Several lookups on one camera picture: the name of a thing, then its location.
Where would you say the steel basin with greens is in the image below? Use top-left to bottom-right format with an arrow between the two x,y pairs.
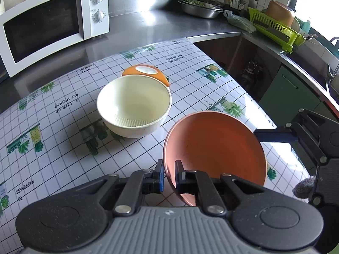
178,0 -> 223,19

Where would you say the black handled knife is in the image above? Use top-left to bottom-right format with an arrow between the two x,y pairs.
248,0 -> 258,9

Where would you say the green plastic bag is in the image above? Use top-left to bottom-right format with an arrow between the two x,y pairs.
224,10 -> 256,33

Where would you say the orange plastic lid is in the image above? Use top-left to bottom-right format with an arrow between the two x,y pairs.
122,64 -> 170,87

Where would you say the cream plastic bowl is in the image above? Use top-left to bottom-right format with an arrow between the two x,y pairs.
97,75 -> 172,138

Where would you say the brown pot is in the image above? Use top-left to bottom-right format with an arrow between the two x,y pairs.
265,0 -> 295,27

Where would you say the green dish rack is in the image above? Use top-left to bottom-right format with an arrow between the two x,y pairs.
248,7 -> 306,53

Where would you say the white microwave oven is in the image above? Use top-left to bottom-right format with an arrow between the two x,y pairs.
1,0 -> 109,77

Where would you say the pink plastic bowl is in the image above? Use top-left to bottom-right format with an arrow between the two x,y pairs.
163,111 -> 267,194

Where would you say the right hand grey glove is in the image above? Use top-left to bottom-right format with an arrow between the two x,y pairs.
292,177 -> 315,199

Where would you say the green cabinet door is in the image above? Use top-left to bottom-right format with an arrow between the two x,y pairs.
259,66 -> 321,126

